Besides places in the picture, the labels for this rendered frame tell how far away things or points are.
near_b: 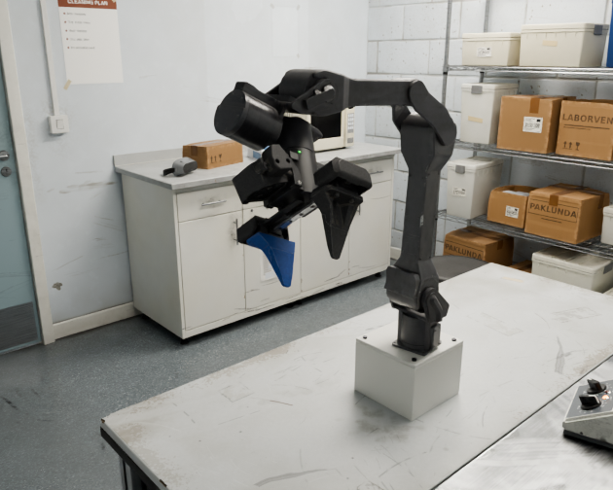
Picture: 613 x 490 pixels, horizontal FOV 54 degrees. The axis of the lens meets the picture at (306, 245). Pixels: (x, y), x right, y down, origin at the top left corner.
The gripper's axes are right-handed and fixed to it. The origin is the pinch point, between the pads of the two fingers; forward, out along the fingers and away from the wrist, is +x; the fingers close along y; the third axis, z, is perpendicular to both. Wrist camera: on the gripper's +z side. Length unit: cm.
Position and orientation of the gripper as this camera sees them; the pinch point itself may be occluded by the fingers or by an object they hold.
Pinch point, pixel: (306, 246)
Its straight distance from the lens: 70.2
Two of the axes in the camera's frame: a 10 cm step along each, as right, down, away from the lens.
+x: 1.3, 8.9, -4.4
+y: 6.6, -4.1, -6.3
